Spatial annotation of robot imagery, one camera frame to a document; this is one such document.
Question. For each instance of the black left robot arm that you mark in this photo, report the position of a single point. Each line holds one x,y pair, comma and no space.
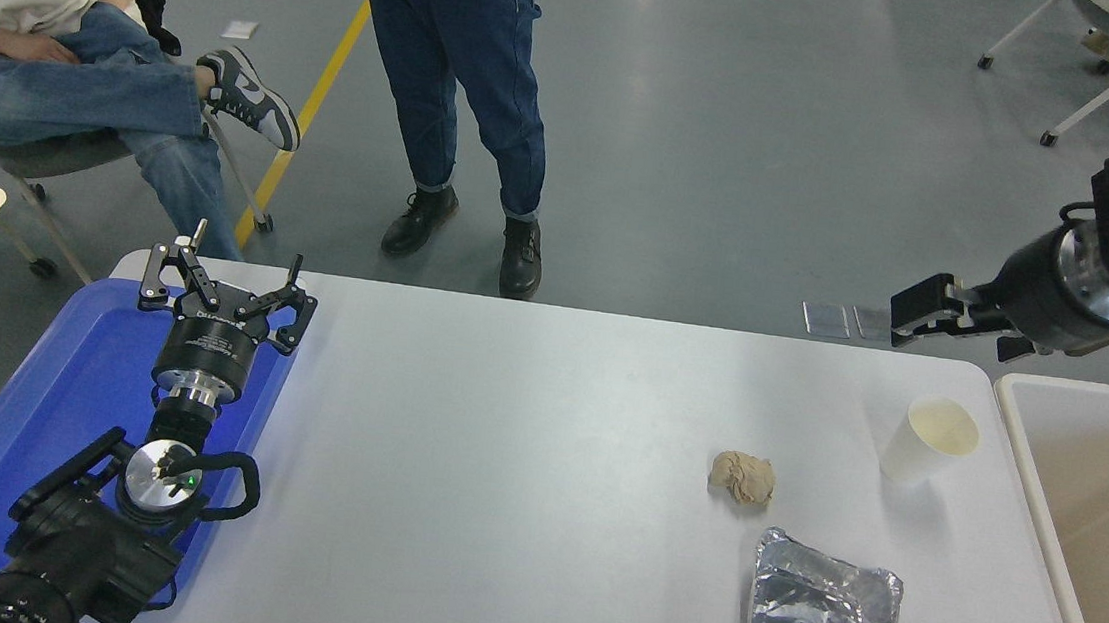
82,551

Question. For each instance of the seated person's right hand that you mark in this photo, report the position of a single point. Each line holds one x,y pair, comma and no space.
35,48

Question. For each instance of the white paper scrap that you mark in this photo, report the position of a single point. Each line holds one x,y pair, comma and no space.
240,29

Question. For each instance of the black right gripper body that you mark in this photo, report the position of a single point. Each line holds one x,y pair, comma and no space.
1038,289

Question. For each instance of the clear floor plate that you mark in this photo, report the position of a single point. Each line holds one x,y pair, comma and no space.
873,322
826,319

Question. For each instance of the crumpled tan paper ball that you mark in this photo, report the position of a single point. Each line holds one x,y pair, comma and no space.
743,477

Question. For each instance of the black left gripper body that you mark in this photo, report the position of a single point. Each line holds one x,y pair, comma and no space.
212,347

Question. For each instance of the silver foil tray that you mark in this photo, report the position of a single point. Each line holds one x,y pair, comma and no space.
814,615

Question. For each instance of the white paper cup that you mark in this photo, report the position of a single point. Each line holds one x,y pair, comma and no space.
913,458

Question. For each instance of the standing person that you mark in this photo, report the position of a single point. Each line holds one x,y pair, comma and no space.
457,52

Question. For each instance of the grey wheeled chair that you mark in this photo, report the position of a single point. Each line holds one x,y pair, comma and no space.
56,158

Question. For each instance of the blue plastic tray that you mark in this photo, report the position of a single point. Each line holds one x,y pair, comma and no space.
54,408

